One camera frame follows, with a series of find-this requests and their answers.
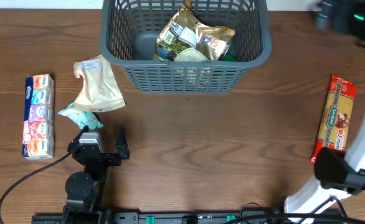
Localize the gold foil snack bag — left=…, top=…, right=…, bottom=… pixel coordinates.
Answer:
left=153, top=1, right=235, bottom=62

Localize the mint green wipes packet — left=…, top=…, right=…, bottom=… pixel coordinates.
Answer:
left=58, top=103, right=103, bottom=129

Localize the red San Remo spaghetti pack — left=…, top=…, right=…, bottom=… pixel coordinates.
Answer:
left=310, top=75, right=357, bottom=164

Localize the black left cable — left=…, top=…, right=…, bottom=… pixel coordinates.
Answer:
left=0, top=152, right=75, bottom=224

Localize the green lidded seasoning jar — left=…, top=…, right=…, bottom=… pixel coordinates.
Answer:
left=222, top=55, right=236, bottom=62

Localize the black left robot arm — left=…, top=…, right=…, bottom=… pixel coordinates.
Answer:
left=64, top=126, right=130, bottom=213

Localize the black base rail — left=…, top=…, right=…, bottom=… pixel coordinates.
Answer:
left=31, top=208, right=271, bottom=224

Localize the black cable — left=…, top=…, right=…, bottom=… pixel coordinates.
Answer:
left=0, top=152, right=75, bottom=224
left=222, top=195, right=365, bottom=224

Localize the grey plastic lattice basket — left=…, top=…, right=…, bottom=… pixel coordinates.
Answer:
left=100, top=0, right=272, bottom=93

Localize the black right cable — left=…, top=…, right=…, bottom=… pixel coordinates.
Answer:
left=222, top=195, right=365, bottom=224

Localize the beige paper pouch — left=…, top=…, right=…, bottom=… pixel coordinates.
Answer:
left=73, top=55, right=126, bottom=113

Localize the Kleenex tissue multipack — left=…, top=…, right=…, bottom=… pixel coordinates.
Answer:
left=22, top=74, right=55, bottom=160

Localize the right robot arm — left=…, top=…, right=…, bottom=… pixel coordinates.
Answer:
left=283, top=1, right=365, bottom=223

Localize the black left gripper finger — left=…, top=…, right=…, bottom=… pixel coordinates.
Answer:
left=116, top=126, right=128, bottom=150
left=70, top=126, right=88, bottom=146

